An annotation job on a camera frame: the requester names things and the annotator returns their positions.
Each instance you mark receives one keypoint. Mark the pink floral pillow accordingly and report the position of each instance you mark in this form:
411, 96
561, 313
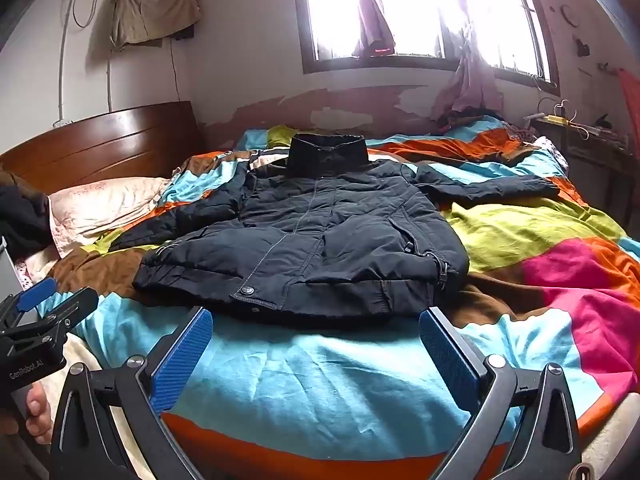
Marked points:
100, 210

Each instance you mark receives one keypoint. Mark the yellow box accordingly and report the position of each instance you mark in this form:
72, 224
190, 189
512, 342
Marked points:
557, 119

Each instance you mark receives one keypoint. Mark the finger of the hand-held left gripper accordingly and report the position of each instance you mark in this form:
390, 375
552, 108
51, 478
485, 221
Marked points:
70, 312
36, 292

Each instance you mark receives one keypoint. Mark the white wall conduit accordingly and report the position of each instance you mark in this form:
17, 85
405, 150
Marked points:
62, 60

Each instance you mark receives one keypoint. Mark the person's left hand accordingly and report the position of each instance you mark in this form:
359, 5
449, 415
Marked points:
39, 415

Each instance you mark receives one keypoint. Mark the dark navy padded jacket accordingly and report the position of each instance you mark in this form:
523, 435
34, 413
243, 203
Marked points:
310, 230

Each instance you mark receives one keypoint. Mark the wooden side table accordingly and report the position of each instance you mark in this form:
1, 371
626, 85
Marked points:
590, 155

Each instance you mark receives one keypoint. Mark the dark cloth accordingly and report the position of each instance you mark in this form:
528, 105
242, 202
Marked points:
20, 215

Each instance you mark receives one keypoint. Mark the dark clothes pile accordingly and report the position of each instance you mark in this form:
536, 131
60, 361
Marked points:
470, 119

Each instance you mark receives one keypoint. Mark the dark framed window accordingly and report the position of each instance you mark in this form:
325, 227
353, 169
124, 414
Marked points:
415, 5

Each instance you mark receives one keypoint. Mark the white bed sheet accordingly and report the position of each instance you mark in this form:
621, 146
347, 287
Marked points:
617, 435

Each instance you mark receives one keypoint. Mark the dark wall hook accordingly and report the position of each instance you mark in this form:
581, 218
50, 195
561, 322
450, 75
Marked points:
582, 49

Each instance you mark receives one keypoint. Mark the colourful patchwork blanket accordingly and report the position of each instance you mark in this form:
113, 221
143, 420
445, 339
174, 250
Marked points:
325, 380

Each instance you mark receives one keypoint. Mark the dark purple curtain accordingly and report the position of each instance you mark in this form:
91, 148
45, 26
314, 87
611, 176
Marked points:
372, 20

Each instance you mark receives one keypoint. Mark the brown wooden headboard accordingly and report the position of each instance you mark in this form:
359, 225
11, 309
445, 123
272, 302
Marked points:
100, 145

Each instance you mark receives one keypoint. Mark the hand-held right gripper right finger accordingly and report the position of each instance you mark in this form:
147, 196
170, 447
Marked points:
450, 355

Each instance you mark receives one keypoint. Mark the khaki hanging cloth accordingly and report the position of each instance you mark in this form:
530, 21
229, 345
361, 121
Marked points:
150, 15

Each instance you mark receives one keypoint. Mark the lilac tied curtain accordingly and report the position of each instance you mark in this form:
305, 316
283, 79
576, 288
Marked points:
470, 85

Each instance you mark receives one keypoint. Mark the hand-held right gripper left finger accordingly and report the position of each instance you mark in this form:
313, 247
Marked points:
182, 355

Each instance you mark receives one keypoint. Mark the red mesh cloth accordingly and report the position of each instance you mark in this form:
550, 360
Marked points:
630, 95

